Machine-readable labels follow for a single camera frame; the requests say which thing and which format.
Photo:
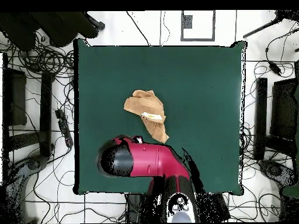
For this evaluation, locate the black stand frame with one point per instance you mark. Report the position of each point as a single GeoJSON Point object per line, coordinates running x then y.
{"type": "Point", "coordinates": [46, 112]}
{"type": "Point", "coordinates": [261, 116]}

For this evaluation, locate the tan terry towel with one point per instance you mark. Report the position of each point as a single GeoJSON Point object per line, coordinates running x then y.
{"type": "Point", "coordinates": [144, 102]}

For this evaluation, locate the dark green table cloth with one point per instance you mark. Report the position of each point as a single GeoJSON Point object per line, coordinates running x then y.
{"type": "Point", "coordinates": [198, 93]}

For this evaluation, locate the grey stand foot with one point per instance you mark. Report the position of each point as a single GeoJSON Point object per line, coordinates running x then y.
{"type": "Point", "coordinates": [35, 163]}
{"type": "Point", "coordinates": [278, 171]}

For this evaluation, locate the small grey box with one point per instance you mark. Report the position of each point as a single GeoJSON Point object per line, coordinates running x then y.
{"type": "Point", "coordinates": [187, 21]}

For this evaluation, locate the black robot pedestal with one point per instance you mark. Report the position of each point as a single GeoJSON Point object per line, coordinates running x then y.
{"type": "Point", "coordinates": [134, 207]}

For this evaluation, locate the grey square frame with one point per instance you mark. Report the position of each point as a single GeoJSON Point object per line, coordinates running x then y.
{"type": "Point", "coordinates": [197, 40]}

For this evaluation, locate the black power adapter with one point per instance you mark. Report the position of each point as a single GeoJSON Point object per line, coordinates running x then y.
{"type": "Point", "coordinates": [274, 68]}

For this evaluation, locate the black flat box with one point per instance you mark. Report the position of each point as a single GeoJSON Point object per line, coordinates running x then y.
{"type": "Point", "coordinates": [283, 109]}
{"type": "Point", "coordinates": [17, 98]}

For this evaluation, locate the black power strip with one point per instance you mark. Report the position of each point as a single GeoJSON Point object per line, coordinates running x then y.
{"type": "Point", "coordinates": [64, 128]}

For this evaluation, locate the black tripod leg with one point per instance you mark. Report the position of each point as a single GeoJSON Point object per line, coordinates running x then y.
{"type": "Point", "coordinates": [259, 29]}

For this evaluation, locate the black office chair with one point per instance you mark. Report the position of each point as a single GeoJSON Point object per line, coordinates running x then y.
{"type": "Point", "coordinates": [58, 28]}

